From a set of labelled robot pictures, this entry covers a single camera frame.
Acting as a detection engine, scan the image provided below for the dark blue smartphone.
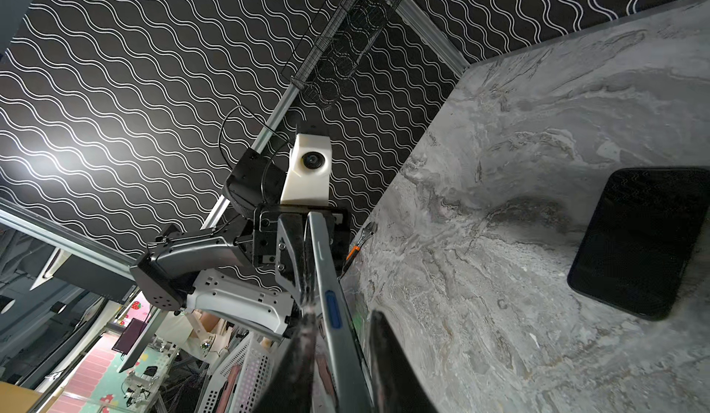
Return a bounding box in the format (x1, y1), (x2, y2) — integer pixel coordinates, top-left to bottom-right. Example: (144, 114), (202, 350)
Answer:
(307, 211), (372, 412)

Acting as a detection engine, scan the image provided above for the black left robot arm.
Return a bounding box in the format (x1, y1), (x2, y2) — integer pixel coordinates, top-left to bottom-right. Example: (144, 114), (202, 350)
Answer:
(131, 135), (349, 340)

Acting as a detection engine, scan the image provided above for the orange handled tool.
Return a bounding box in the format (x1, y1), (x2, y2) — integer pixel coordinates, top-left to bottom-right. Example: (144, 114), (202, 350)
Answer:
(338, 222), (377, 279)

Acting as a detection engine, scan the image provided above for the white smartphone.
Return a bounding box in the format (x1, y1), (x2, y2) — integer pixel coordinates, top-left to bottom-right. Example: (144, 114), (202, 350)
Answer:
(567, 166), (709, 321)

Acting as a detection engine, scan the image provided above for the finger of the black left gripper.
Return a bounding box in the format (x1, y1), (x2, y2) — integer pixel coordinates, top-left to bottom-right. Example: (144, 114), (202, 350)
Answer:
(277, 213), (310, 308)

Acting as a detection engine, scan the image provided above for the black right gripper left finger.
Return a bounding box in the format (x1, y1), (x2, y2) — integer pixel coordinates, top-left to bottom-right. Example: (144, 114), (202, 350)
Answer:
(253, 311), (317, 412)

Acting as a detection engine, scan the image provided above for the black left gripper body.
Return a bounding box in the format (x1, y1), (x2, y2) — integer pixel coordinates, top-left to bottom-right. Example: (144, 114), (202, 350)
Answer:
(251, 204), (351, 272)

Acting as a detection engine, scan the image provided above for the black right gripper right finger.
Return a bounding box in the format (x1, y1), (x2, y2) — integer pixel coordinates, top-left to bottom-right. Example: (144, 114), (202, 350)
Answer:
(368, 311), (436, 412)

